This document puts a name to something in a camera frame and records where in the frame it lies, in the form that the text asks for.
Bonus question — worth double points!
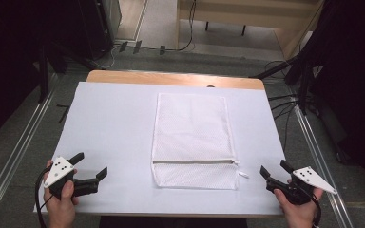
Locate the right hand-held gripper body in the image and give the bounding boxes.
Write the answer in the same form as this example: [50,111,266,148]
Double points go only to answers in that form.
[265,166,337,206]

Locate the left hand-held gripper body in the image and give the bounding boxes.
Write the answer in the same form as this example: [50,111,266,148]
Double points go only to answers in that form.
[43,156,101,200]

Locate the white mesh laundry bag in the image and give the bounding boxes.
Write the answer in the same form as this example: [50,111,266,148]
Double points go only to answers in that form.
[151,92,250,191]

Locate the person's left hand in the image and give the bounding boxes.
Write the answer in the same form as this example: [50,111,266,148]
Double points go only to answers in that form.
[42,160,80,228]

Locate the person's right hand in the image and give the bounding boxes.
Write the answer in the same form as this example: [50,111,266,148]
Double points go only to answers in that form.
[273,180,324,228]

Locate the white table cover sheet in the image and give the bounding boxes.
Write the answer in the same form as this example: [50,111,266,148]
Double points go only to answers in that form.
[32,81,291,218]

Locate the black curtain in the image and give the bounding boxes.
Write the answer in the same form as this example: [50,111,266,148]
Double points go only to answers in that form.
[298,0,365,193]
[0,0,88,149]

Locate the dark cabinet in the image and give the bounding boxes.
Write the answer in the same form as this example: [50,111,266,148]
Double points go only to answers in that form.
[75,0,124,62]

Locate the light wooden furniture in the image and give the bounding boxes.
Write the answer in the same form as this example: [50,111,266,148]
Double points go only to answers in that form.
[175,0,326,61]

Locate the aluminium floor rail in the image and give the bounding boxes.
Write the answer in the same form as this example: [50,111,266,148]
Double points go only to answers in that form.
[293,103,355,228]
[0,73,60,222]

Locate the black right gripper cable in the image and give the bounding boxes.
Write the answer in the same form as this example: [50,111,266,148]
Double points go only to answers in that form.
[308,193,323,228]

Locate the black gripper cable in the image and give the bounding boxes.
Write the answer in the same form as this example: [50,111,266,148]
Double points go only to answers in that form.
[308,193,323,228]
[34,165,54,228]

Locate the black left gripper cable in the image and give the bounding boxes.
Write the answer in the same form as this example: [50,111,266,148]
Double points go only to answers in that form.
[34,165,54,228]

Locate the black floor cable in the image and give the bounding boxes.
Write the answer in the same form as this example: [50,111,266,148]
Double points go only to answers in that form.
[267,93,298,103]

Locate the white floor cable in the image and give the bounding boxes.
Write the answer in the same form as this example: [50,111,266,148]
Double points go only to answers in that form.
[89,44,122,70]

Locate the black hanging cable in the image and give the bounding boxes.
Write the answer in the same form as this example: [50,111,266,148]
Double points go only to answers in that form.
[165,0,198,52]

